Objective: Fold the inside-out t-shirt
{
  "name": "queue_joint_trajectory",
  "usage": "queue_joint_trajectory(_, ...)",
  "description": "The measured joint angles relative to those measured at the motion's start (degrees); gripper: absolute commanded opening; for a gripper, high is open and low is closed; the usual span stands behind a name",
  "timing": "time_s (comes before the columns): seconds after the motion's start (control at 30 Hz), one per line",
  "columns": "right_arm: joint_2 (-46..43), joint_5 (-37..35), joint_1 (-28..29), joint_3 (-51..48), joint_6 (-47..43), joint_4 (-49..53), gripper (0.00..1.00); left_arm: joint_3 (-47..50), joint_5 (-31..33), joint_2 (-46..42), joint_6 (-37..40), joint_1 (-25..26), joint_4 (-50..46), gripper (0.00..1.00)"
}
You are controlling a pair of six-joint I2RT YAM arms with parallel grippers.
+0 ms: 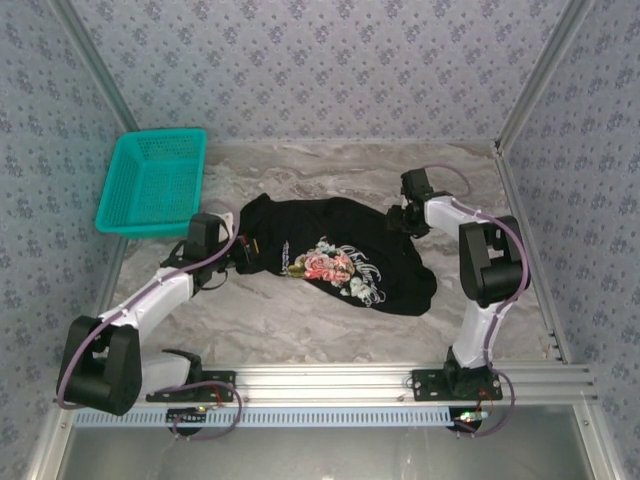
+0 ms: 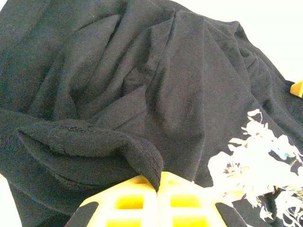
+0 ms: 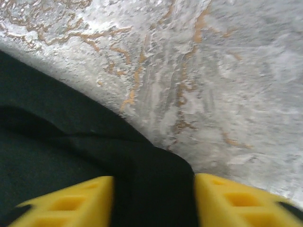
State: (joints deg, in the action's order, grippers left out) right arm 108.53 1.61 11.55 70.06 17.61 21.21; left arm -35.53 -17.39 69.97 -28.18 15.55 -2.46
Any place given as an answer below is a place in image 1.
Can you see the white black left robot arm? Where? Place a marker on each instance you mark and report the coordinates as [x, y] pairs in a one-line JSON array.
[[160, 295]]

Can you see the aluminium corner post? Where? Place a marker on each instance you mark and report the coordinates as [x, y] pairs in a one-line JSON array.
[[102, 67], [546, 65]]

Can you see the aluminium frame bar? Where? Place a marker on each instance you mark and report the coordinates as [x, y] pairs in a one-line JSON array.
[[50, 445], [592, 440]]

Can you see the teal plastic mesh basket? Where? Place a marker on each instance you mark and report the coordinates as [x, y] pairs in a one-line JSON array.
[[150, 190]]

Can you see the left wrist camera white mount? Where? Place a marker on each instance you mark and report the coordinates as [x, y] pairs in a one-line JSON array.
[[226, 218]]

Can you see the wide aluminium frame rail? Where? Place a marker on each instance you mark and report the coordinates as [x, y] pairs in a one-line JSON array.
[[320, 385]]

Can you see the grey metal panel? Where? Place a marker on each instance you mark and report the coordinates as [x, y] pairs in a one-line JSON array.
[[320, 455]]

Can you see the aluminium table side rail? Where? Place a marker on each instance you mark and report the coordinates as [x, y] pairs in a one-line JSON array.
[[102, 295], [514, 200]]

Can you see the small black controller board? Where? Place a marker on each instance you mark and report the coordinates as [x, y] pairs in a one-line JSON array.
[[470, 416], [185, 416]]

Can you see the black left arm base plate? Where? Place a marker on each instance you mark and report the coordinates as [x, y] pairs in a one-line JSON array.
[[222, 387]]

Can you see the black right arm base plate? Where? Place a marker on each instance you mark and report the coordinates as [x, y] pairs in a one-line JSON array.
[[425, 385]]

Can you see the black floral print t-shirt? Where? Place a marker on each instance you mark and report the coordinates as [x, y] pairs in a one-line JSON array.
[[300, 225]]

